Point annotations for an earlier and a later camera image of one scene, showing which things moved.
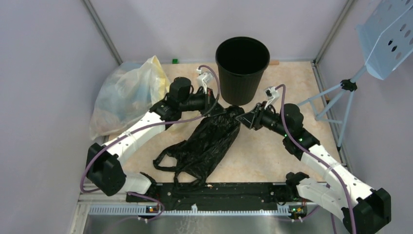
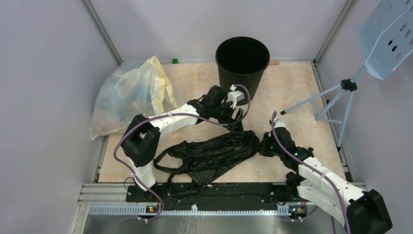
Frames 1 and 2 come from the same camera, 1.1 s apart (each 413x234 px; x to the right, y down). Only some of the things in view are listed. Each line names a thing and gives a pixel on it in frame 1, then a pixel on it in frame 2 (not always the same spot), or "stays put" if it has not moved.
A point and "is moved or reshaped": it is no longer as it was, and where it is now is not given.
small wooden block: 274,62 stays put
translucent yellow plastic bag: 123,99 stays put
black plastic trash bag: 193,159 is moved or reshaped
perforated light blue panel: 386,35 stays put
